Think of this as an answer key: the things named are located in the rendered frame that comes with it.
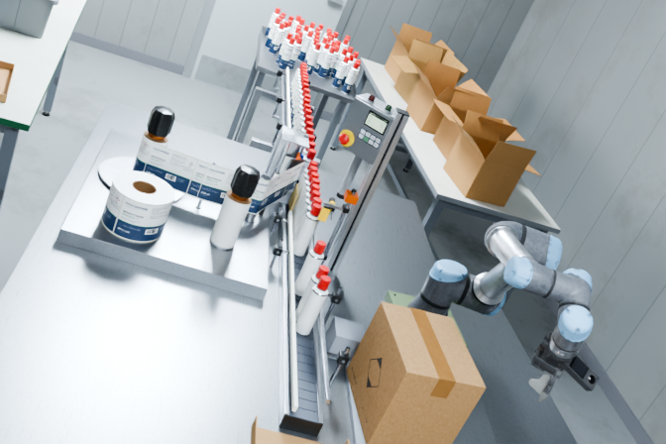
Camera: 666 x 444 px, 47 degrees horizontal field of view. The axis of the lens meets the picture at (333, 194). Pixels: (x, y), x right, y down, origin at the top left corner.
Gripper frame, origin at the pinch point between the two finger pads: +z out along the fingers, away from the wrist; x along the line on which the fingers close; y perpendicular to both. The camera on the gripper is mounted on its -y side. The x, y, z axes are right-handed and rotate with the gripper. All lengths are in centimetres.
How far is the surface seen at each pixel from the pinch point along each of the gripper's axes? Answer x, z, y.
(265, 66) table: -137, 119, 227
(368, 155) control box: -39, 4, 89
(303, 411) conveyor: 47, -1, 50
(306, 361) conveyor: 32, 9, 61
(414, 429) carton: 32.2, 3.9, 24.1
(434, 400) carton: 25.5, -4.6, 22.9
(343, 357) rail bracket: 27, 2, 51
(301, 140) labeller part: -46, 28, 125
